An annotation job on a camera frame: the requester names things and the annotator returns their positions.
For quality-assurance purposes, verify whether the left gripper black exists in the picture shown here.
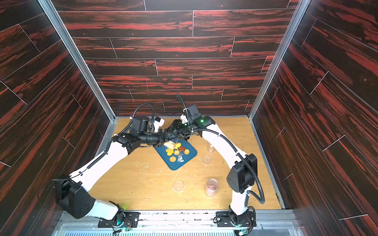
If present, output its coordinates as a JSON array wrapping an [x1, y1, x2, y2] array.
[[139, 129, 178, 148]]

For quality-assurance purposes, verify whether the pale yellow rectangular biscuit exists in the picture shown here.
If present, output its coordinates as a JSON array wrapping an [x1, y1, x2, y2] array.
[[163, 141, 176, 149]]

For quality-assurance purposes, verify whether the clear jar with star cookies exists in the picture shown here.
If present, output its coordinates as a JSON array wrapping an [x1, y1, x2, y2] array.
[[207, 145, 216, 153]]

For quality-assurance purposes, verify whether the clear jar lid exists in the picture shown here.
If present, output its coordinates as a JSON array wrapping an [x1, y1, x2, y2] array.
[[201, 155, 212, 165], [173, 181, 185, 192]]

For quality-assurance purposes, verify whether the clear jar with pink cookies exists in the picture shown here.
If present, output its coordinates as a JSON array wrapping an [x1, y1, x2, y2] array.
[[205, 179, 219, 197]]

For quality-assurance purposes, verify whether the clear jar with yellow cookies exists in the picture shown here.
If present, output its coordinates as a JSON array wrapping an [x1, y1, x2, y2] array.
[[167, 136, 179, 144]]

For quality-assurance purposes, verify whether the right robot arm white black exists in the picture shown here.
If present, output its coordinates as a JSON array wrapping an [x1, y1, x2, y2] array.
[[168, 116, 265, 226]]

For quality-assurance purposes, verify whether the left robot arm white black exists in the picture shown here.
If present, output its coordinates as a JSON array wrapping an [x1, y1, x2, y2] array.
[[55, 117, 165, 225]]

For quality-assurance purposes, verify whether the teal plastic tray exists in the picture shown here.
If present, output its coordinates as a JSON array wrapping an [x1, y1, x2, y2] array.
[[155, 139, 197, 171]]

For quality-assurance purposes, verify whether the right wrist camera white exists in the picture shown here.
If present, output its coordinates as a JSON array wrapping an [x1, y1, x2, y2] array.
[[180, 114, 189, 125]]

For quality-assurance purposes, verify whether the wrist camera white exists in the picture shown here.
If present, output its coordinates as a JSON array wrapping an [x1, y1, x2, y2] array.
[[180, 114, 189, 125], [153, 116, 165, 133]]

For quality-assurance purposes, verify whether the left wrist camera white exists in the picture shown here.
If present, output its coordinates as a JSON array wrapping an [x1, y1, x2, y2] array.
[[153, 116, 165, 133]]

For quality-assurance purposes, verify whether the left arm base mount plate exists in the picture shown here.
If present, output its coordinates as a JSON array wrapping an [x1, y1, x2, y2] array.
[[97, 211, 140, 230]]

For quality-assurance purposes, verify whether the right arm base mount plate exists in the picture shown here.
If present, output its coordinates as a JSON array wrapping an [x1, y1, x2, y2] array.
[[213, 209, 257, 227]]

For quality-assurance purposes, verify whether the aluminium front rail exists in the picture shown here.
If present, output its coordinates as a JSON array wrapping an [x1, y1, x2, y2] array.
[[53, 210, 304, 236]]

